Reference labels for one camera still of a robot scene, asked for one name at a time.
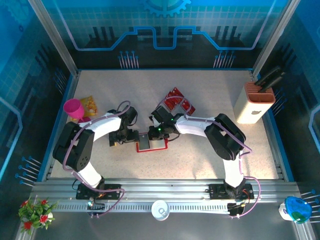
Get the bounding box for pink plastic goblet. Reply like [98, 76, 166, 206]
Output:
[63, 98, 92, 124]

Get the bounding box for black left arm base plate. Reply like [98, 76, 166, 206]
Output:
[75, 183, 124, 201]

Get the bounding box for black credit card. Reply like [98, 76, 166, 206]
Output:
[138, 133, 151, 151]

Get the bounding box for black controller box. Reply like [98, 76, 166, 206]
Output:
[226, 201, 247, 219]
[86, 199, 106, 219]

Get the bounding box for artificial plant with red flowers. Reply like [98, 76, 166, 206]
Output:
[17, 196, 60, 236]

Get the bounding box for beige knife block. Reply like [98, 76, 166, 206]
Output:
[233, 81, 276, 125]

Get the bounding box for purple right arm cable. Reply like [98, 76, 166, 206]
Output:
[154, 96, 262, 219]

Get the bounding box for red credit card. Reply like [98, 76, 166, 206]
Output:
[165, 94, 183, 105]
[164, 99, 180, 112]
[181, 98, 197, 116]
[166, 87, 185, 98]

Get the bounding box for aluminium frame post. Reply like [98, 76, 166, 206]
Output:
[250, 0, 303, 77]
[26, 0, 81, 77]

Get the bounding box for grey slotted cable duct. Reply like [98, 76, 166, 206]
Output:
[53, 202, 231, 214]

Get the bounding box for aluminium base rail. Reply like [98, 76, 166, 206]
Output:
[29, 177, 301, 213]

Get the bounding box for red packets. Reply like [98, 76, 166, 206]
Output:
[163, 86, 197, 117]

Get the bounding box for yellow snack bag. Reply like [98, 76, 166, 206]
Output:
[69, 96, 98, 122]

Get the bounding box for blue green globe toy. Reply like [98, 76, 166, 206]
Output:
[278, 196, 313, 224]

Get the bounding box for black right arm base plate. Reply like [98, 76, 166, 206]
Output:
[208, 183, 255, 201]

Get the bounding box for red card holder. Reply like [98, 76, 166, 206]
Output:
[135, 133, 169, 153]

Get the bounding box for black-handled knife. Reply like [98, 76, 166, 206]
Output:
[257, 77, 284, 94]
[259, 71, 286, 90]
[257, 65, 282, 86]

